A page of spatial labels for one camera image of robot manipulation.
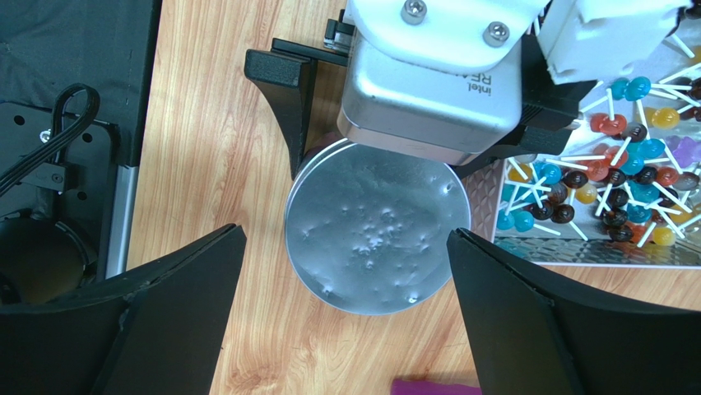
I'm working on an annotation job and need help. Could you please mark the purple plastic scoop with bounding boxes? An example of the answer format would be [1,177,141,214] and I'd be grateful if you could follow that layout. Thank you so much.
[389,379,482,395]

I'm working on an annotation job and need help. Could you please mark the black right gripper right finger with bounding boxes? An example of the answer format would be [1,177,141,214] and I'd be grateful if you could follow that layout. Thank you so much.
[447,229,700,394]

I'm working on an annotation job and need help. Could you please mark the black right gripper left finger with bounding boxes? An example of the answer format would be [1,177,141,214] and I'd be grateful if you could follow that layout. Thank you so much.
[1,224,247,394]

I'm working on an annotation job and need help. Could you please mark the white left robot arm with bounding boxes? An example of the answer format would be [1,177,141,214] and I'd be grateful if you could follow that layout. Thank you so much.
[244,1,694,176]

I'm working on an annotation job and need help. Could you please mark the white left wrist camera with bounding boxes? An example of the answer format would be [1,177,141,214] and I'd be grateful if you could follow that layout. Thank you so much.
[337,0,546,165]

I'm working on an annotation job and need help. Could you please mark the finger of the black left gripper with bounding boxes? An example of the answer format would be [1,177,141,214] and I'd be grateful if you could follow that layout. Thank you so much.
[244,38,348,178]

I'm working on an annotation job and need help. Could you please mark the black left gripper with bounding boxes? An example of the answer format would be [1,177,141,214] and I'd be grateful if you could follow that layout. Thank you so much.
[323,16,598,179]

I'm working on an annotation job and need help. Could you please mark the pink tin of lollipops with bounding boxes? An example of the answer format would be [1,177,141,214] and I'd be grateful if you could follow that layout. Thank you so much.
[466,9,700,269]

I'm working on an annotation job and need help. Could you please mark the silver jar lid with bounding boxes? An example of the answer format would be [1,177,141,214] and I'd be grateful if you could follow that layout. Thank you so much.
[284,139,471,316]

